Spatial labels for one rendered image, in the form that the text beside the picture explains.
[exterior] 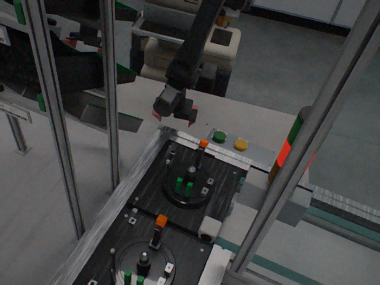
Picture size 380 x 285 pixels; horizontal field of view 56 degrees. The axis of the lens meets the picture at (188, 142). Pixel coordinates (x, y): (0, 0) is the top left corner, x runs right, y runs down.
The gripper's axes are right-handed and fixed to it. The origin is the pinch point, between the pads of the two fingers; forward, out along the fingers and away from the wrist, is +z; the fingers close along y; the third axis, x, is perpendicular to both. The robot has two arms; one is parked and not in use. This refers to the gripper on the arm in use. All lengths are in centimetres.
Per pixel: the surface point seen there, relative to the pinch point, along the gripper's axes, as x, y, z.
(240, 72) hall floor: 149, 28, 117
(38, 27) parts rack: -36, -13, -64
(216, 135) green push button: -7.6, 14.3, -7.4
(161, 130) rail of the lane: -8.8, -2.4, -6.3
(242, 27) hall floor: 223, 25, 129
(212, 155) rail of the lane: -15.3, 14.3, -8.4
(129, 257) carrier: -51, 0, -17
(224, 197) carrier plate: -28.8, 19.3, -10.5
